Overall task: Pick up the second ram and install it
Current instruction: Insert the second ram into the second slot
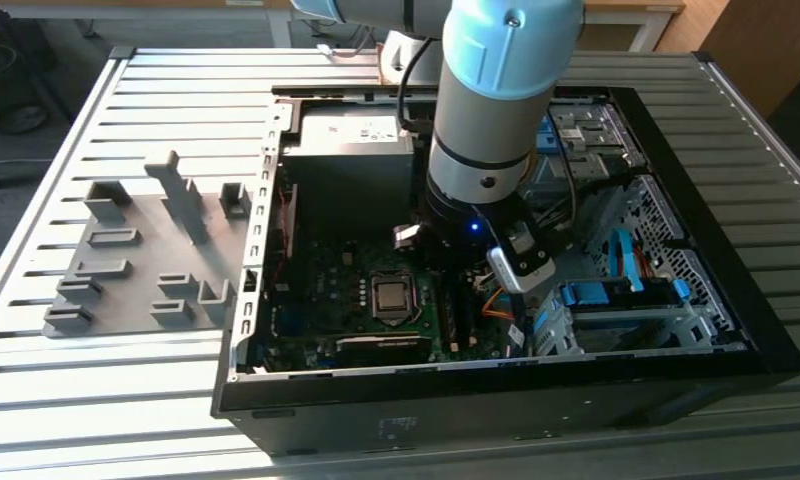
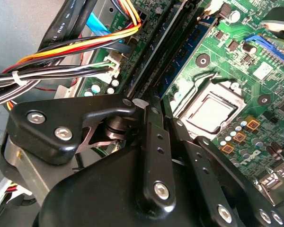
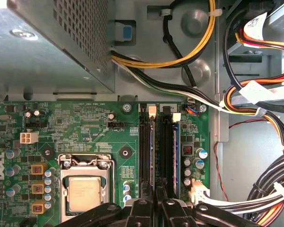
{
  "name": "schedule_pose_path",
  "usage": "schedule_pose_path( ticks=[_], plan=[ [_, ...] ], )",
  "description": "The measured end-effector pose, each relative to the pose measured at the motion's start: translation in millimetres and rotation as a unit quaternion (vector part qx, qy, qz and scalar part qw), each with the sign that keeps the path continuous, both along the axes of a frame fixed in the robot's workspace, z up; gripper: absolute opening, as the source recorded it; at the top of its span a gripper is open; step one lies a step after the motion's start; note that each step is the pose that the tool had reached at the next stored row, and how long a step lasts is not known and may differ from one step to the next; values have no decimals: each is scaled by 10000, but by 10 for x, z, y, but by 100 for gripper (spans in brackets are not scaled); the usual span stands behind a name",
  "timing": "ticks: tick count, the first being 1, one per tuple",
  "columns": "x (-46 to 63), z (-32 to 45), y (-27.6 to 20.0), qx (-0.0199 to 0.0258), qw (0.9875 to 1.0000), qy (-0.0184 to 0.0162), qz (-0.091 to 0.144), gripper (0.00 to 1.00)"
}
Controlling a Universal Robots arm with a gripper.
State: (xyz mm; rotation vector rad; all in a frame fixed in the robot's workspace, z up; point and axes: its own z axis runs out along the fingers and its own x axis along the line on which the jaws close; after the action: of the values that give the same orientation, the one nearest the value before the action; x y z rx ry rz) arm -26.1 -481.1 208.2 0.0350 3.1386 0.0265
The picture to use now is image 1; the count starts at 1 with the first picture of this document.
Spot grey power supply unit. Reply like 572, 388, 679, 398
280, 106, 435, 241

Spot CPU socket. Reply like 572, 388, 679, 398
370, 269, 420, 327

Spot green motherboard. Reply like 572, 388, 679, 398
259, 219, 508, 374

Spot silver drive cage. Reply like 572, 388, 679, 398
526, 99, 647, 201

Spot blue disk carrier with disk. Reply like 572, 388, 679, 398
558, 277, 694, 307

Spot black graphics card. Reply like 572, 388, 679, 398
335, 331, 436, 369

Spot silver disk bay cage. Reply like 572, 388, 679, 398
531, 279, 739, 357

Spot black open PC case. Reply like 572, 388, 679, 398
211, 84, 800, 457

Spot grey parts rack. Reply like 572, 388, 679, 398
43, 149, 255, 340

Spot white background table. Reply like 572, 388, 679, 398
12, 0, 348, 49

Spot white framed desk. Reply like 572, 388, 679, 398
576, 0, 686, 54

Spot small wooden cabinet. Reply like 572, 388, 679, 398
652, 0, 733, 54

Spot large wooden cabinet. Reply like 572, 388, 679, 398
699, 0, 800, 119

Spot black wheeled cart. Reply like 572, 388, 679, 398
0, 19, 61, 136

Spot black wrist camera white bracket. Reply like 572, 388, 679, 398
390, 223, 430, 251

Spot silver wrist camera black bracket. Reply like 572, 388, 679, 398
472, 202, 559, 295

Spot orange flat wire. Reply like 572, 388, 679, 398
482, 289, 528, 320

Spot blue flat wire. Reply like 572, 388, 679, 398
606, 227, 647, 294

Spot black camera cable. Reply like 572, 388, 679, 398
396, 37, 436, 139

